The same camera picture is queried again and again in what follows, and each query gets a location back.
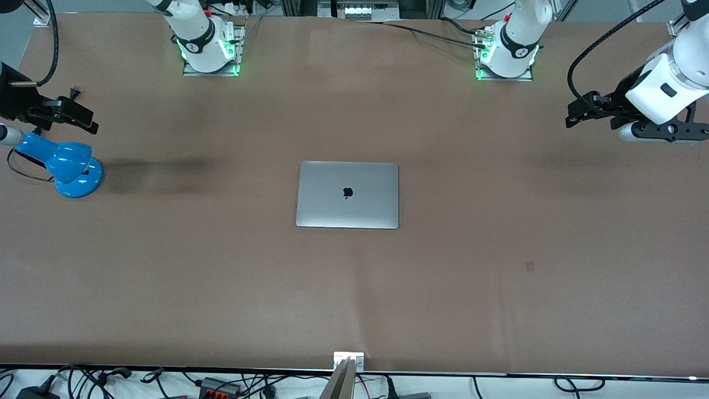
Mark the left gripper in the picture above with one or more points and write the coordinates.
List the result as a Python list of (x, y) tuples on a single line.
[(623, 90)]

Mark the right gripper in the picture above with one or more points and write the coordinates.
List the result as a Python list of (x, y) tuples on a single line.
[(12, 95)]

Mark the silver grey laptop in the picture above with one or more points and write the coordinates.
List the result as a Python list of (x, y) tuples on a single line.
[(354, 210)]

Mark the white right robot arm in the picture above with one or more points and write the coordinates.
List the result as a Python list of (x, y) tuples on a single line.
[(199, 33)]

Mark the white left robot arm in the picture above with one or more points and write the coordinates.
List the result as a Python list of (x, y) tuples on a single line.
[(515, 39)]

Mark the blue desk lamp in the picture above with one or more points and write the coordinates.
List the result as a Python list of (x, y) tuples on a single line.
[(69, 163)]

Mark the brown table cover mat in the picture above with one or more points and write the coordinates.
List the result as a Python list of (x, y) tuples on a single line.
[(166, 277)]

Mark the white power strip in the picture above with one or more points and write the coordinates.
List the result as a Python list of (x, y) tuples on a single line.
[(357, 11)]

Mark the black power adapter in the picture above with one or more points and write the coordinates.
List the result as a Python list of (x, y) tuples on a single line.
[(36, 393)]

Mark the black orange connector box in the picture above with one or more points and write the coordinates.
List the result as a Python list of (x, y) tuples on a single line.
[(219, 387)]

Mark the grey flat box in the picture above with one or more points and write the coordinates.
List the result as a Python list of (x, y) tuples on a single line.
[(415, 395)]

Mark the black power plug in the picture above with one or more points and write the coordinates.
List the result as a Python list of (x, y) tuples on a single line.
[(391, 388)]

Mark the grey aluminium bar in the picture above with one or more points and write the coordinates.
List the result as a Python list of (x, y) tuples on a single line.
[(339, 385)]

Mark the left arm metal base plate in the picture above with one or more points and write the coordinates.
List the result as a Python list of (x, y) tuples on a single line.
[(501, 78)]

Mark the black left camera bracket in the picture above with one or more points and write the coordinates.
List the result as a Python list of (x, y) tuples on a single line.
[(687, 132)]

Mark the aluminium profile post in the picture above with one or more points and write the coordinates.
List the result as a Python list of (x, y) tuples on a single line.
[(43, 16), (674, 27)]

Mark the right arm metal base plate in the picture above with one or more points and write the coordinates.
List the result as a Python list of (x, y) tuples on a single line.
[(216, 73)]

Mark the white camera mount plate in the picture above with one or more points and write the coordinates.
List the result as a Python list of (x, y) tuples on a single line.
[(340, 356)]

